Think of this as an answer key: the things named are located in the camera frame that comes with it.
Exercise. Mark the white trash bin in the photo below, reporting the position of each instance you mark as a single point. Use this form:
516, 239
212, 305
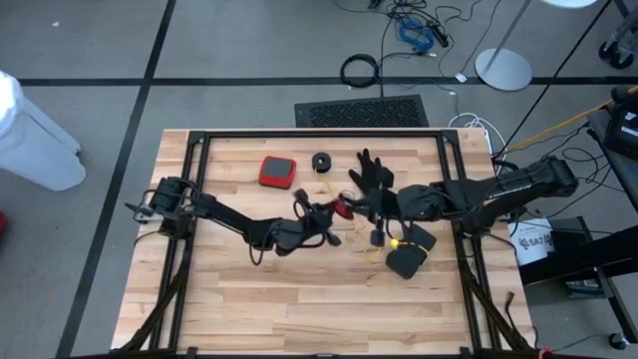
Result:
35, 144

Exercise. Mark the black glove with red cuff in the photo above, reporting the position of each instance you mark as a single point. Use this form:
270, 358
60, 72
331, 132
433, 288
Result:
371, 174

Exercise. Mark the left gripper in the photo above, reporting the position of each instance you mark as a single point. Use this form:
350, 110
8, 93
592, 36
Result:
299, 234

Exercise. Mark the wheeled cart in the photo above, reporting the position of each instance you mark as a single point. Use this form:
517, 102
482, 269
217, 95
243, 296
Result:
609, 50

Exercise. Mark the black pouch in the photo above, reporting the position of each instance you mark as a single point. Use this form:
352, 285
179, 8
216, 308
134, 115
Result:
406, 261

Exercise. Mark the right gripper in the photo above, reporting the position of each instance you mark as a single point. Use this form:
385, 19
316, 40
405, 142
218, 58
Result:
418, 204

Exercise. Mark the black perforated floor mat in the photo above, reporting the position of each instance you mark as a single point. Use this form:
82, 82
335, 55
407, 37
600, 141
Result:
364, 112

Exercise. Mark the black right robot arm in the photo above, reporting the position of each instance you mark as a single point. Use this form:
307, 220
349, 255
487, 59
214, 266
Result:
523, 182

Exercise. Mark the black caster wheel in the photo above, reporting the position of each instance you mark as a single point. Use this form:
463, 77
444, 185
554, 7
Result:
618, 341

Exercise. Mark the black power strip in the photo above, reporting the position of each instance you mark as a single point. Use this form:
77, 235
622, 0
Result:
439, 35

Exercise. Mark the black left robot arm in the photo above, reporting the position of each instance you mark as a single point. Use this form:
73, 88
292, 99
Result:
229, 219

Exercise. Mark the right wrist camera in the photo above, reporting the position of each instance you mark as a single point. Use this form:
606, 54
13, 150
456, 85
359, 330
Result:
377, 238

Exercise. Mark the black equipment cart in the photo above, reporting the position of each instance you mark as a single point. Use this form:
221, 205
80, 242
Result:
573, 259

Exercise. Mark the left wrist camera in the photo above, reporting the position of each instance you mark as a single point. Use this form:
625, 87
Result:
334, 239

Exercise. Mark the red square case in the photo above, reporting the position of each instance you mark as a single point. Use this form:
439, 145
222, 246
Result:
277, 172

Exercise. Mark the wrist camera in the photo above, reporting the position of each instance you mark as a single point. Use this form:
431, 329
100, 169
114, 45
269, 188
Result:
334, 239
377, 238

